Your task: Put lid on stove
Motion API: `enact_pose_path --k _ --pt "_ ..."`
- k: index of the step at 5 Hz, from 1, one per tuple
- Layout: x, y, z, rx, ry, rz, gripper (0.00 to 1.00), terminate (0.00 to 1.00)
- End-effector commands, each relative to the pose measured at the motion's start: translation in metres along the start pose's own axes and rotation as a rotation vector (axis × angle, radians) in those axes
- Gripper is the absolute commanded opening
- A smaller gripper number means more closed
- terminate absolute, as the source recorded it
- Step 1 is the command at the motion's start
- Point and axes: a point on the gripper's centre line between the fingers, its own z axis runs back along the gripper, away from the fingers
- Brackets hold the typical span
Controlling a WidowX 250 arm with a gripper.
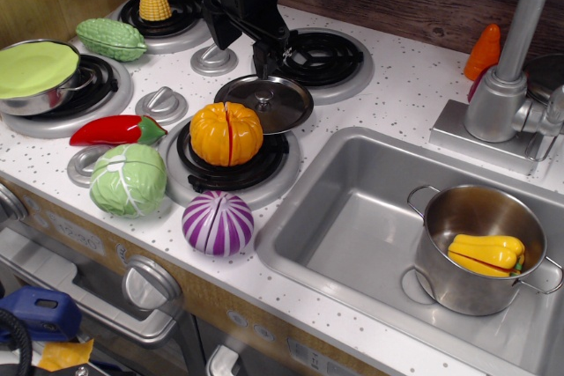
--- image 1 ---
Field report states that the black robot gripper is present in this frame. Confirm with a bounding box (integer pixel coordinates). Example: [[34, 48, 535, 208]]
[[202, 0, 290, 79]]

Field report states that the steel pot lid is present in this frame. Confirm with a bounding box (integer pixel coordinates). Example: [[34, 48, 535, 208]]
[[214, 75, 314, 135]]

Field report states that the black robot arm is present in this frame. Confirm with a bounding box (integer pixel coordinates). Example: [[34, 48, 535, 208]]
[[202, 0, 290, 79]]

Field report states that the silver stove knob upper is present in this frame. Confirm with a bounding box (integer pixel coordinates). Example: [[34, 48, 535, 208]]
[[190, 44, 238, 77]]

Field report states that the silver stove knob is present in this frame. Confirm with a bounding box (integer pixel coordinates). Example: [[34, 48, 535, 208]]
[[67, 145, 111, 188], [135, 86, 189, 125], [190, 44, 238, 77]]

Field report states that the back right stove burner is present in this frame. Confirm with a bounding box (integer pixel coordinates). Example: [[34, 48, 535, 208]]
[[269, 27, 375, 106]]

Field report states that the stove burner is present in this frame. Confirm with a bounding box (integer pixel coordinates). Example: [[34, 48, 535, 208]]
[[109, 0, 211, 55], [159, 119, 301, 210], [1, 54, 133, 139], [269, 27, 375, 106]]

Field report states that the back left stove burner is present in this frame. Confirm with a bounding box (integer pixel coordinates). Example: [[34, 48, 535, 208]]
[[109, 0, 211, 55]]

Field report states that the silver stove knob middle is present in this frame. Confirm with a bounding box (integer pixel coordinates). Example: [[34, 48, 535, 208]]
[[135, 86, 189, 125]]

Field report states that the front right stove burner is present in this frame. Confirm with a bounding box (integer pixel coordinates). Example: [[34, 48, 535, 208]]
[[159, 119, 301, 210]]

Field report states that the front left stove burner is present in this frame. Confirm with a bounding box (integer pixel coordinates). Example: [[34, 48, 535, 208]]
[[1, 54, 133, 139]]

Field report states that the silver stove knob lower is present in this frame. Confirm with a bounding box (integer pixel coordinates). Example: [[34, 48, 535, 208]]
[[67, 145, 111, 188]]

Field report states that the steel pan on stove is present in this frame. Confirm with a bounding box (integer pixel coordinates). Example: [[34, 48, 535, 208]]
[[1, 39, 85, 116]]

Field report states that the orange toy pumpkin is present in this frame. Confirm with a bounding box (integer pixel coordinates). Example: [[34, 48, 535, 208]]
[[189, 102, 263, 167]]

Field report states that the yellow toy corn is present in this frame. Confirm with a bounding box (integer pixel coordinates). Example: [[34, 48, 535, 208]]
[[139, 0, 173, 22]]

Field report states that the red toy chili pepper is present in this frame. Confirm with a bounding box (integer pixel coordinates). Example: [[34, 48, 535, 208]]
[[70, 114, 167, 146]]

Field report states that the green toy bitter gourd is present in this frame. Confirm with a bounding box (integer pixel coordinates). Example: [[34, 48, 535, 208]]
[[76, 18, 147, 62]]

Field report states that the grey sink basin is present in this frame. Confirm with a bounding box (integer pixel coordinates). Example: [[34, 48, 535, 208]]
[[256, 128, 563, 375]]

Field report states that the purple striped toy onion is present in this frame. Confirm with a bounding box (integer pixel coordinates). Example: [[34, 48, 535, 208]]
[[182, 191, 255, 257]]

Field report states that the green toy cabbage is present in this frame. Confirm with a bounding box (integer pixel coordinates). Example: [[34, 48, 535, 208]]
[[89, 144, 167, 218]]

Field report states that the orange toy carrot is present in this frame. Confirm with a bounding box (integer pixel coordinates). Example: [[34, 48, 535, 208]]
[[464, 24, 501, 81]]

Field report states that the light green plate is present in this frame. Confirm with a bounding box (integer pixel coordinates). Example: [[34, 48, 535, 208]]
[[1, 41, 80, 99]]

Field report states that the silver toy faucet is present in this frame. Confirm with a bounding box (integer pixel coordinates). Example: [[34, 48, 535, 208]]
[[429, 0, 563, 175]]

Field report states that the steel pot in sink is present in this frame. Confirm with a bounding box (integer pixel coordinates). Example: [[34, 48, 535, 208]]
[[407, 185, 551, 316]]

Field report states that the silver oven dial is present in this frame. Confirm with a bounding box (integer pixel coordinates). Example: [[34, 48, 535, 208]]
[[122, 254, 182, 312]]

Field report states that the yellow toy bell pepper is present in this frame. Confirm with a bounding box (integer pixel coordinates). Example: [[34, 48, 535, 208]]
[[448, 234, 526, 277]]

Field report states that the blue plastic clamp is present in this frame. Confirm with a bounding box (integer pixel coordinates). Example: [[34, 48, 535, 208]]
[[1, 285, 82, 342]]

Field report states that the yellow tape piece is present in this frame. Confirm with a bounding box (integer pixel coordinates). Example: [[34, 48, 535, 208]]
[[37, 339, 94, 372]]

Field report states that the silver oven door handle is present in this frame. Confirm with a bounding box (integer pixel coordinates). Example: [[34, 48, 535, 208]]
[[1, 228, 177, 349]]

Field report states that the black cable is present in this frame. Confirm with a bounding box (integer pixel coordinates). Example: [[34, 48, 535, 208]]
[[0, 307, 34, 376]]

